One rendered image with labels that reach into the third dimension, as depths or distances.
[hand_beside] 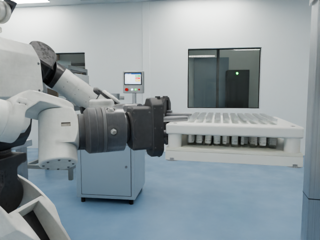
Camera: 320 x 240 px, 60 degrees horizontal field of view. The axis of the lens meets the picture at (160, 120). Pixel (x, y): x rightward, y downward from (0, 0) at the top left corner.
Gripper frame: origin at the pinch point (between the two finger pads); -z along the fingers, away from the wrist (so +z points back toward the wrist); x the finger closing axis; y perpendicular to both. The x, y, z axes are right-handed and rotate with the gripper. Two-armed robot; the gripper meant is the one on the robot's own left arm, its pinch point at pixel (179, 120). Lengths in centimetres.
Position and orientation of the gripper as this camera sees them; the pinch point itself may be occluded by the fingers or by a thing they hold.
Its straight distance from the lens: 70.6
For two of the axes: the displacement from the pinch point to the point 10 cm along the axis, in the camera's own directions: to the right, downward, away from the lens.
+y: -3.5, 0.9, -9.3
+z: -9.4, -0.1, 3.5
